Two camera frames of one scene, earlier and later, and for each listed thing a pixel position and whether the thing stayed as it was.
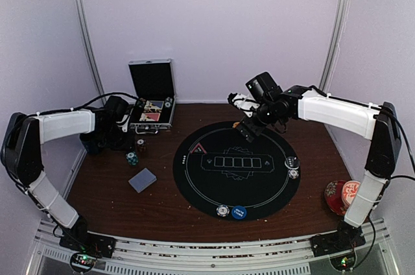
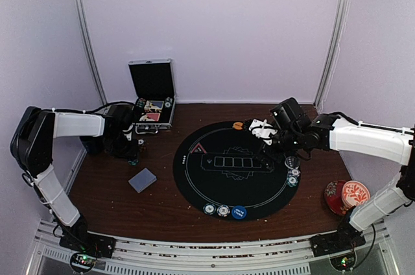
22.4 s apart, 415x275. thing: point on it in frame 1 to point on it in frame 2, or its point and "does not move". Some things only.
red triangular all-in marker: [198, 150] does not move
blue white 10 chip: [222, 210] does not move
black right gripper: [256, 130] to [259, 157]
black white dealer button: [292, 162] does not move
